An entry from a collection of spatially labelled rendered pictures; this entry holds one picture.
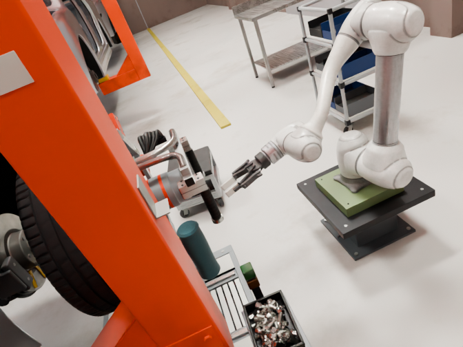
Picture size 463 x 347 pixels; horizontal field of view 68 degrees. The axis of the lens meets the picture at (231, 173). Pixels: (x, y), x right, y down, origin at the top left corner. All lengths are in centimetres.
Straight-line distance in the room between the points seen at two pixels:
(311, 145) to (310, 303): 88
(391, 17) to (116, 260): 117
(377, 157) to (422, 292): 67
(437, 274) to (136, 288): 145
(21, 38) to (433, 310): 172
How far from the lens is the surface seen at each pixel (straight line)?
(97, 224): 74
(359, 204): 176
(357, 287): 187
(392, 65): 147
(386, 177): 159
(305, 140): 129
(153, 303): 89
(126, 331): 98
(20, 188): 120
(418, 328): 176
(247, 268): 117
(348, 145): 171
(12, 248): 150
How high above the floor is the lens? 151
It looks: 31 degrees down
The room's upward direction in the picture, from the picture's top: 22 degrees counter-clockwise
